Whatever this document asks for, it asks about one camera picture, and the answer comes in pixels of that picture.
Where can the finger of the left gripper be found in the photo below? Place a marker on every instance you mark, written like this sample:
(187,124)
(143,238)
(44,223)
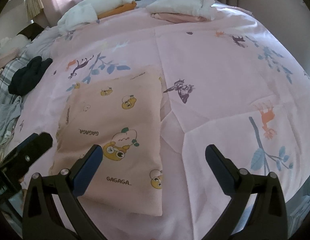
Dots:
(19,160)

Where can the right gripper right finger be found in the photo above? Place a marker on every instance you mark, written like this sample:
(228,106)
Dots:
(268,218)

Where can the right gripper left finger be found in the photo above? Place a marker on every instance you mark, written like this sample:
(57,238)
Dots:
(51,208)

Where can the peach bear print garment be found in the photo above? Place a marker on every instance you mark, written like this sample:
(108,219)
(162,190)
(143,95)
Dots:
(122,116)

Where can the black clothing bundle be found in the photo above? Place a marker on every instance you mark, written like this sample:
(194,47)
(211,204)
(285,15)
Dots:
(26,79)

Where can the white folded clothes stack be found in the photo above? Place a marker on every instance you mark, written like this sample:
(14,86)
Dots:
(197,8)

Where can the grey plaid bedding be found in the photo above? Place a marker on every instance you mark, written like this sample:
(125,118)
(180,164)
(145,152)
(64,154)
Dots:
(10,105)

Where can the pink plush pillow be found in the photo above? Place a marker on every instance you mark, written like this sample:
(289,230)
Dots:
(12,48)

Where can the light grey pillow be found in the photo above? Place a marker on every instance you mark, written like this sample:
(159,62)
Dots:
(41,45)

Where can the pink printed duvet cover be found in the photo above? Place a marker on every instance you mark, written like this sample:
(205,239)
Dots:
(227,82)

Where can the dark headboard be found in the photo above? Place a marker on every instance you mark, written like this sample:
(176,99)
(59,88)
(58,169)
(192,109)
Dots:
(31,31)

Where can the fringed lampshade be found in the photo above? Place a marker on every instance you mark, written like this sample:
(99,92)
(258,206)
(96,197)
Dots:
(33,8)

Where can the white fluffy blanket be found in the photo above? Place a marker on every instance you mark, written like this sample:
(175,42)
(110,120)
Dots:
(86,11)

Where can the orange folded cloth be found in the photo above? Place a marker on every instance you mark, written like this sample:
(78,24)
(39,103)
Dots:
(123,8)

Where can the pink folded garment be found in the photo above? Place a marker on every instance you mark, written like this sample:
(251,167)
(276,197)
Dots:
(178,18)

